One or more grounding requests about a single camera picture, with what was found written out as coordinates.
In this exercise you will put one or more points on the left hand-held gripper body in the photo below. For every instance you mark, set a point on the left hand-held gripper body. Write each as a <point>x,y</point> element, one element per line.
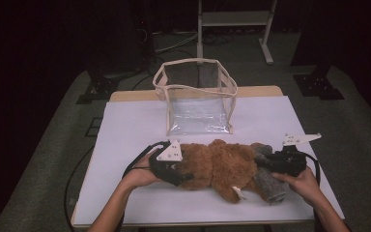
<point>169,153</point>

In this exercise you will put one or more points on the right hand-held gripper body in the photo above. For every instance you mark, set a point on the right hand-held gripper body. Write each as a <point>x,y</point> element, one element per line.
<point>290,161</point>

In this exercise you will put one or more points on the grey knit doll sweater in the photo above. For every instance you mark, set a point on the grey knit doll sweater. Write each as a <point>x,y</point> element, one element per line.
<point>270,187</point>

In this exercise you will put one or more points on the brown teddy bear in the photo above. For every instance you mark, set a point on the brown teddy bear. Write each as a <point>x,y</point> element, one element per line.
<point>225,164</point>

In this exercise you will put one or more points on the person's right hand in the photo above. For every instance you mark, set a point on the person's right hand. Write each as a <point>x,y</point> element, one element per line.
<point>302,187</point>

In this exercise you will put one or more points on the person's left hand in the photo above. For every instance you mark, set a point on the person's left hand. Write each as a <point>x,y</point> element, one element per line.
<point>140,175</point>

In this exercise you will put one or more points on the clear plastic bag beige trim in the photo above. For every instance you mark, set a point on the clear plastic bag beige trim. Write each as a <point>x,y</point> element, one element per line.
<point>199,112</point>

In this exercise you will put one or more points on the wooden table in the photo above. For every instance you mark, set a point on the wooden table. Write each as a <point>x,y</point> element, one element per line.
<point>257,91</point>

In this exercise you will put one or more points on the black stand base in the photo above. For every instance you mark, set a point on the black stand base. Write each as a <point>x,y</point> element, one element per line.
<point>99,87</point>
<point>319,85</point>

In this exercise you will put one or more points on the white metal stand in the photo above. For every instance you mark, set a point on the white metal stand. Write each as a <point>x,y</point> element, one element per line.
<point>235,18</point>

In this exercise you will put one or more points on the black floor frame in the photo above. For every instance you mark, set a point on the black floor frame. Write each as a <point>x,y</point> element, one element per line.
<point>94,127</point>

